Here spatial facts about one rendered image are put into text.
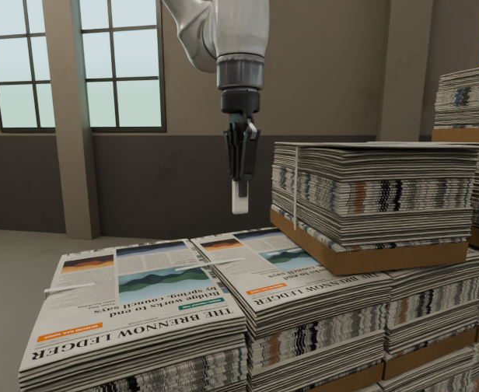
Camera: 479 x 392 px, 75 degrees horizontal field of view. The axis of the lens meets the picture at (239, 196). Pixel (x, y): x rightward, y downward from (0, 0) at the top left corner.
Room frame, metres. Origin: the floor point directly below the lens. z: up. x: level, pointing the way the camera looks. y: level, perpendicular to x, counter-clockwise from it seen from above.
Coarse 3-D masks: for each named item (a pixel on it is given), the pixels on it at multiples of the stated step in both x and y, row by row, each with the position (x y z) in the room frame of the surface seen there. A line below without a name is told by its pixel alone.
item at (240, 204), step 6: (234, 186) 0.61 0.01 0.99; (234, 192) 0.61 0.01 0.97; (234, 198) 0.61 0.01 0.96; (240, 198) 0.62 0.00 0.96; (246, 198) 0.62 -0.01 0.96; (234, 204) 0.61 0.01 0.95; (240, 204) 0.62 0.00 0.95; (246, 204) 0.62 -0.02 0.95; (234, 210) 0.61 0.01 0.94; (240, 210) 0.62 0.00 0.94; (246, 210) 0.62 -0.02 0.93
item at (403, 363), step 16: (464, 336) 0.64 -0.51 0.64; (416, 352) 0.57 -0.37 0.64; (432, 352) 0.60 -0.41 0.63; (448, 352) 0.62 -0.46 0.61; (368, 368) 0.52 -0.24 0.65; (384, 368) 0.54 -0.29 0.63; (400, 368) 0.56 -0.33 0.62; (336, 384) 0.49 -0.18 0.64; (352, 384) 0.51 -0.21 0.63; (368, 384) 0.53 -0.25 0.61
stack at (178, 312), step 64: (64, 256) 0.64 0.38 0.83; (128, 256) 0.63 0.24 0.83; (192, 256) 0.64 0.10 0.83; (256, 256) 0.64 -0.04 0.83; (64, 320) 0.40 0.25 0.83; (128, 320) 0.40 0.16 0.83; (192, 320) 0.40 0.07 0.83; (256, 320) 0.43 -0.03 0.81; (320, 320) 0.48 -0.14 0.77; (384, 320) 0.54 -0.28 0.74; (448, 320) 0.62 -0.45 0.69; (64, 384) 0.33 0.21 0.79; (128, 384) 0.35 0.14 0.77; (192, 384) 0.39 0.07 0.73; (256, 384) 0.43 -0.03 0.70; (320, 384) 0.49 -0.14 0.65; (384, 384) 0.54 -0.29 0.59; (448, 384) 0.62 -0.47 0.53
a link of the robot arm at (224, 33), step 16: (224, 0) 0.58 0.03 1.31; (240, 0) 0.57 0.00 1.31; (256, 0) 0.58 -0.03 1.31; (208, 16) 0.63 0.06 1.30; (224, 16) 0.58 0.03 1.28; (240, 16) 0.57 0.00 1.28; (256, 16) 0.58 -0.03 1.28; (208, 32) 0.63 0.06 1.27; (224, 32) 0.58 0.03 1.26; (240, 32) 0.57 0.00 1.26; (256, 32) 0.58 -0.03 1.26; (208, 48) 0.67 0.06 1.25; (224, 48) 0.59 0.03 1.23; (240, 48) 0.58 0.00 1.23; (256, 48) 0.59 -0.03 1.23
